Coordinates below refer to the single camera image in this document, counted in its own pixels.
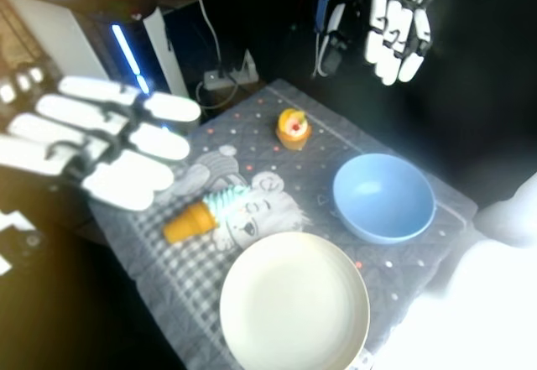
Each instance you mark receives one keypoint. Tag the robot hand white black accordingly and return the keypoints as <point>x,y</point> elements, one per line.
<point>396,22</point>
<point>105,177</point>

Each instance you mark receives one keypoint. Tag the toy ice cream cone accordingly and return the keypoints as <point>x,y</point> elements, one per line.
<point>197,217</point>

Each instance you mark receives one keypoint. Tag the toy cupcake with fruit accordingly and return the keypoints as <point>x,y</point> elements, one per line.
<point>293,128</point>

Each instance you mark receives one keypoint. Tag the blue bowl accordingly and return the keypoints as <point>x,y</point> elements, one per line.
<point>384,200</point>

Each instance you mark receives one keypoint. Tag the cream white plate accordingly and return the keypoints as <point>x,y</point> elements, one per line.
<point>293,303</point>

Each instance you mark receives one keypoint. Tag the white tower with blue light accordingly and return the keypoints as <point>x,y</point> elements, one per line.
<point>63,34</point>

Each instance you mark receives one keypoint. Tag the white power strip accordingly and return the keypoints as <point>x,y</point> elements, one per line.
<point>219,79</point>

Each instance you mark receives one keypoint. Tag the grey quilt with bear print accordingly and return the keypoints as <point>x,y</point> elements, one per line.
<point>302,177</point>

